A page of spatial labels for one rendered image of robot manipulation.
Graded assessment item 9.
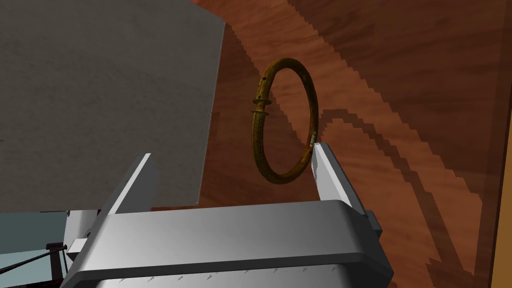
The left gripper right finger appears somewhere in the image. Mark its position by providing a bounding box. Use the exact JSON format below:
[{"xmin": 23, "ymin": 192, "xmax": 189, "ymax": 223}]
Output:
[{"xmin": 310, "ymin": 142, "xmax": 368, "ymax": 217}]

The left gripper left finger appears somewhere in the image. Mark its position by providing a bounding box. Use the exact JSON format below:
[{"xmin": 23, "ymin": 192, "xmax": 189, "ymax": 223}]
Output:
[{"xmin": 98, "ymin": 153, "xmax": 161, "ymax": 217}]

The brass ring door handle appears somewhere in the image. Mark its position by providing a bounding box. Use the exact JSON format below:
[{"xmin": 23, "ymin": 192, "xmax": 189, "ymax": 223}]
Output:
[{"xmin": 250, "ymin": 57, "xmax": 320, "ymax": 185}]

